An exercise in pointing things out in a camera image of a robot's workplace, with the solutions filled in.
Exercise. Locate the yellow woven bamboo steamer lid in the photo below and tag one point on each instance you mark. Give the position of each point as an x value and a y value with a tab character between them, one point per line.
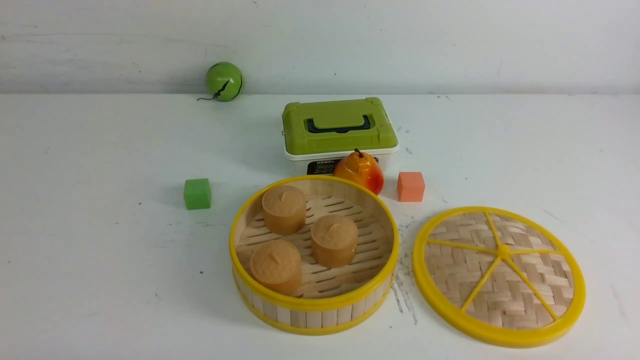
498	277

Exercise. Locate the yellow bamboo steamer basket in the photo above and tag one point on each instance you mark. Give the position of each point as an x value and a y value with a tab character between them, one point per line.
329	300

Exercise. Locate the orange red toy pear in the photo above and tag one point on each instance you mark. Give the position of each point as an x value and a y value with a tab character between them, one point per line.
361	168

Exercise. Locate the brown cylindrical bun back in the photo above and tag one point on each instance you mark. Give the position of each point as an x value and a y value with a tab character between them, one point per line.
284	210

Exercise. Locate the brown cylindrical bun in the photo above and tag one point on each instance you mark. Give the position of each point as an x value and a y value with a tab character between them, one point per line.
277	266
284	210
334	238

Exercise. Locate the green and white storage box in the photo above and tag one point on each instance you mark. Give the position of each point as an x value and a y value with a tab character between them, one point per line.
317	135

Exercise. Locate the brown cylindrical bun right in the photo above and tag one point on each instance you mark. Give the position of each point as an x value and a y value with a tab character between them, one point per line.
334	238

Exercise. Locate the orange cube block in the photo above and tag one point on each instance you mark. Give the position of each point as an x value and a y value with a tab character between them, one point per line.
410	187

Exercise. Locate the brown cylindrical bun front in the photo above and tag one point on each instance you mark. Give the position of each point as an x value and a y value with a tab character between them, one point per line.
277	266

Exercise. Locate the green cube block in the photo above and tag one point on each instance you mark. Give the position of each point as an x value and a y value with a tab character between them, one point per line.
197	194

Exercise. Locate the green toy ball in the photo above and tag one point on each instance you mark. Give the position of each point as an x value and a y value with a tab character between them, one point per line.
224	81

